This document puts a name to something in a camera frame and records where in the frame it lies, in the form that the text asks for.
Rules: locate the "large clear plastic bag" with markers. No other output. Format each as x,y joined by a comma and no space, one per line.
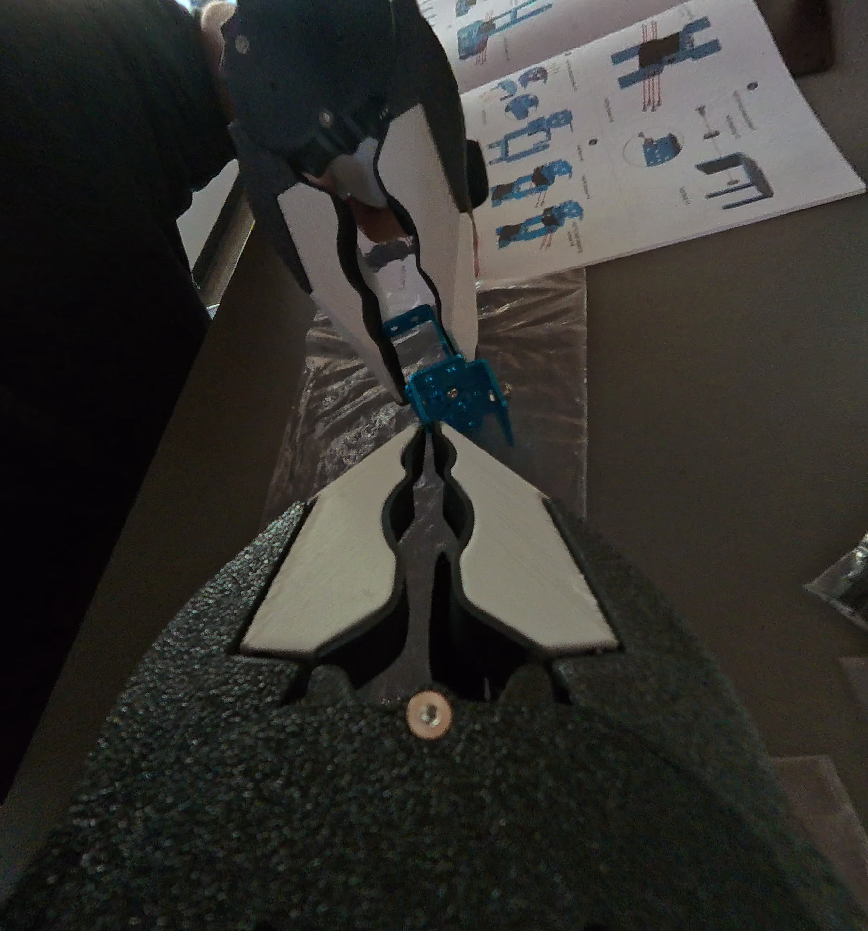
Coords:
543,378

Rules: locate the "dark brown block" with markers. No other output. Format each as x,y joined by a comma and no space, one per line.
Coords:
801,36

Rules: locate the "person's black clothing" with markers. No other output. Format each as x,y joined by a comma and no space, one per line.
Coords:
56,291

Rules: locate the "blue metal bracket assembly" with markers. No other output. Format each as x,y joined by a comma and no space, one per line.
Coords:
448,400

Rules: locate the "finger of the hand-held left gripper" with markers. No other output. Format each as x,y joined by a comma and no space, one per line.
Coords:
317,247
426,196

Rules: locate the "person's left hand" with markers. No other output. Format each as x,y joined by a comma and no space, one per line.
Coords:
375,222

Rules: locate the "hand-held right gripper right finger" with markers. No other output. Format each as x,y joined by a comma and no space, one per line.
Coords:
528,582

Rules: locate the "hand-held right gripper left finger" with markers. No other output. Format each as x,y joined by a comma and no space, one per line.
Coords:
317,582

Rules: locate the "white instruction booklet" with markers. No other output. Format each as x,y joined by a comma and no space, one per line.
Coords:
659,203

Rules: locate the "dark grey desk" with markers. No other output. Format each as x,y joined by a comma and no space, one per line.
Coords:
732,400

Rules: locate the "pile of small screw bags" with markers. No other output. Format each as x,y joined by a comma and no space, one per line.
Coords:
863,582

